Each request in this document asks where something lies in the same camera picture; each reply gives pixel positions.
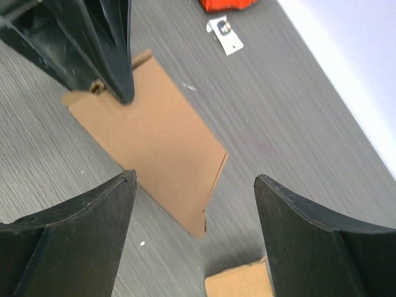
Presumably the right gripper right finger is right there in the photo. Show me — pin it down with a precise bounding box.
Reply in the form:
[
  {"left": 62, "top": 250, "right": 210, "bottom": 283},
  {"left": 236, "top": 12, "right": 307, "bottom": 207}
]
[{"left": 254, "top": 174, "right": 395, "bottom": 296}]

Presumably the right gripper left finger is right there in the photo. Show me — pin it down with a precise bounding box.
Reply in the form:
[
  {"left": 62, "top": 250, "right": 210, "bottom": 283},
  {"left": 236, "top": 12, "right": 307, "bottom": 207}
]
[{"left": 1, "top": 170, "right": 137, "bottom": 296}]

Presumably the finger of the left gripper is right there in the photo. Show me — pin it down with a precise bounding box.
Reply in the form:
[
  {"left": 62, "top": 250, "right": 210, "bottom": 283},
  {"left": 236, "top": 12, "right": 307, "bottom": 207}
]
[
  {"left": 1, "top": 1, "right": 107, "bottom": 90},
  {"left": 46, "top": 1, "right": 135, "bottom": 105}
]

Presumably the small cardboard box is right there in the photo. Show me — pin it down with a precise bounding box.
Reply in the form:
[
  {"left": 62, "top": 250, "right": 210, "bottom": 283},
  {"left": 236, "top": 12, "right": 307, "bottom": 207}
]
[{"left": 62, "top": 49, "right": 228, "bottom": 238}]

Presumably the large flat cardboard box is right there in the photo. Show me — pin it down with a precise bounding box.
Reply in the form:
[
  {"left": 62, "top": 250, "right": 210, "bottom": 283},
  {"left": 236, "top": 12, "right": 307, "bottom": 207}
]
[{"left": 204, "top": 256, "right": 275, "bottom": 297}]

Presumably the beige orange snack bag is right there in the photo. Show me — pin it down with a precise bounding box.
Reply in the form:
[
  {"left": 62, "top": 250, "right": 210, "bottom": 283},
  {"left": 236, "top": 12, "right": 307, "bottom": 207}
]
[{"left": 199, "top": 0, "right": 258, "bottom": 13}]

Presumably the small white tag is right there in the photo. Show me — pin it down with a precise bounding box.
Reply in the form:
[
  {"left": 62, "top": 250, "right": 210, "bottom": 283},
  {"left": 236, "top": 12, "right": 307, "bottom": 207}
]
[{"left": 206, "top": 15, "right": 244, "bottom": 56}]

